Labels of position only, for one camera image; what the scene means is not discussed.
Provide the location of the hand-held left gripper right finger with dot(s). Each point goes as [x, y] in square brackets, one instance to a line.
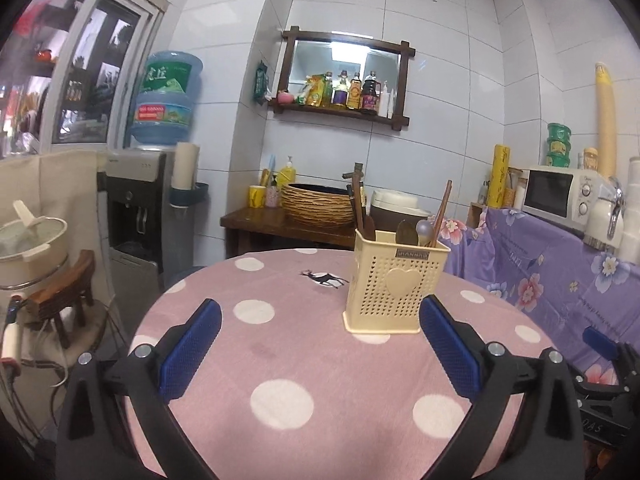
[447, 350]

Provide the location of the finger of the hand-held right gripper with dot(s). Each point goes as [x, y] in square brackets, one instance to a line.
[600, 391]
[600, 342]

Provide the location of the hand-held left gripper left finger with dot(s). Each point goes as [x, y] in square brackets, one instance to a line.
[192, 350]

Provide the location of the cream plastic utensil holder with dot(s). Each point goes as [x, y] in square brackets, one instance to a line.
[395, 285]

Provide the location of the matte grey spoon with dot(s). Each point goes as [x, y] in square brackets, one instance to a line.
[425, 230]

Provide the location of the wooden spoon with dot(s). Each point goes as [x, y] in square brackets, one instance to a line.
[406, 234]

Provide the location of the brown wooden chopstick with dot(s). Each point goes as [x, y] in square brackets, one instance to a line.
[439, 222]
[358, 210]
[446, 195]

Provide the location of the purple floral cloth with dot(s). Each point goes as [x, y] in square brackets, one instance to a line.
[540, 270]

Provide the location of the pink polka dot tablecloth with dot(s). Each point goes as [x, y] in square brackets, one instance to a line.
[300, 350]

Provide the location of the white kettle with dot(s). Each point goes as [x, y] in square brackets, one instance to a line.
[597, 220]

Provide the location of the stack of white paper cups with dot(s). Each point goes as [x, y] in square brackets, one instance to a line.
[634, 210]

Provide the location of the wooden side table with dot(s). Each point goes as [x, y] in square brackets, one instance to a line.
[255, 225]

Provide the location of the grey water dispenser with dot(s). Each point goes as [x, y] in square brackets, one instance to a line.
[130, 220]

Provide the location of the small wooden stool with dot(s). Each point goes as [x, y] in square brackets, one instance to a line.
[60, 290]

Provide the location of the blue cup holder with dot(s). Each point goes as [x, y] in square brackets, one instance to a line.
[192, 197]

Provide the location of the white brown rice cooker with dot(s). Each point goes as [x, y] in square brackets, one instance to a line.
[395, 205]

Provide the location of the white microwave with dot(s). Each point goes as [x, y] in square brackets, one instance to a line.
[550, 192]

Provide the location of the yellow mug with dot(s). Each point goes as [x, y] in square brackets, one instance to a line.
[257, 196]

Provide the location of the white paper cup sleeve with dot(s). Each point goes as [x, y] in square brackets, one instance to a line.
[186, 167]

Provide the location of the yellow roll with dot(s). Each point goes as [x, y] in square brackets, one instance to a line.
[500, 175]

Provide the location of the yellow jar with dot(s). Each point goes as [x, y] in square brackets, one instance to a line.
[590, 159]

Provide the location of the green instant noodle bowl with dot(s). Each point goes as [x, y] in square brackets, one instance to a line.
[558, 160]
[559, 146]
[559, 131]

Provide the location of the wicker basin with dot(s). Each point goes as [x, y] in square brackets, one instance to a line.
[315, 205]

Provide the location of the white pot with lid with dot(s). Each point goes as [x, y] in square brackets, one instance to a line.
[30, 250]

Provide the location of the yellow soap dispenser bottle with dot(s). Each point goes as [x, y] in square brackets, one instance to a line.
[286, 176]

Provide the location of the stack of yellow paper cups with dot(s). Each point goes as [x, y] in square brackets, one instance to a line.
[605, 120]

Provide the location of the blue water jug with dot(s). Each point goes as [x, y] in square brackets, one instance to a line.
[165, 100]

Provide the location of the white bottle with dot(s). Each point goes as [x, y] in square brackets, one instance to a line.
[385, 102]

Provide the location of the dark sauce bottle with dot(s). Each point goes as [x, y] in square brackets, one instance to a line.
[370, 96]

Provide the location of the pink round object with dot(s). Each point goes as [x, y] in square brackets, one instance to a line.
[284, 97]

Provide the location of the orange label bottle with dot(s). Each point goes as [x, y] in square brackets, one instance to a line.
[354, 94]

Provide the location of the green hanging packet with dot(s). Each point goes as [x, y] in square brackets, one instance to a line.
[261, 82]

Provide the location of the purple label bottle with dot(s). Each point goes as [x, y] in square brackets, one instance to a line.
[340, 92]

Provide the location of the yellow seasoning packet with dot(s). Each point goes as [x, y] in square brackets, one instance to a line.
[312, 92]

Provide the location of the green yellow bottle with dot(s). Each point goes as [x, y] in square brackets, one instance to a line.
[328, 91]

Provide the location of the sliding glass window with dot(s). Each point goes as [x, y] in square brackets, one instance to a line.
[85, 70]

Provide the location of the wooden framed mirror shelf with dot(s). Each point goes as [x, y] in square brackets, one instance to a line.
[345, 52]

